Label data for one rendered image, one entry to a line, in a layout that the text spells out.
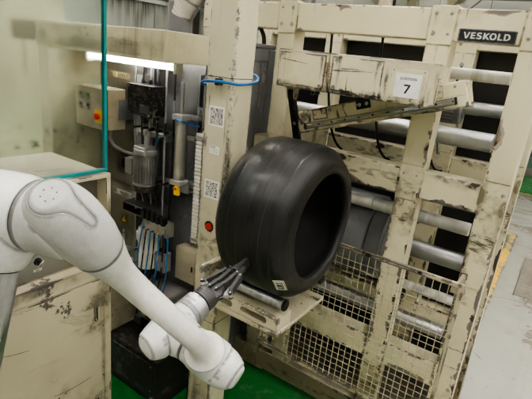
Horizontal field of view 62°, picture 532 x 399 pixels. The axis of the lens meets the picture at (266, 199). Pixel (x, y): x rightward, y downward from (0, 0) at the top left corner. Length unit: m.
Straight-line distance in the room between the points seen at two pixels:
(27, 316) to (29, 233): 0.99
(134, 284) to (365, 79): 1.10
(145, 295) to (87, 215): 0.29
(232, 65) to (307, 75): 0.31
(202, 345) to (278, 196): 0.54
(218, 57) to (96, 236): 1.05
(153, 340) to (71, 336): 0.75
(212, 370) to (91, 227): 0.54
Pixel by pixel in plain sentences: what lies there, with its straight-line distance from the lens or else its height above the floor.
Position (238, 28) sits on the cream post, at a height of 1.83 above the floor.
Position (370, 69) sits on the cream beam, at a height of 1.74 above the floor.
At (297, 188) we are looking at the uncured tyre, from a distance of 1.42.
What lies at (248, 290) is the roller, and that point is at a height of 0.91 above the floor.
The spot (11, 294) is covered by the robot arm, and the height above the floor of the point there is 1.29.
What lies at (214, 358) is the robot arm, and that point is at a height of 1.03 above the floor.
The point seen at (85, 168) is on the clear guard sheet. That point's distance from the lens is 1.74.
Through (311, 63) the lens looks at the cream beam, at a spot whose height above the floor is 1.74.
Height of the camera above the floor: 1.75
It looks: 18 degrees down
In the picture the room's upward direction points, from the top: 6 degrees clockwise
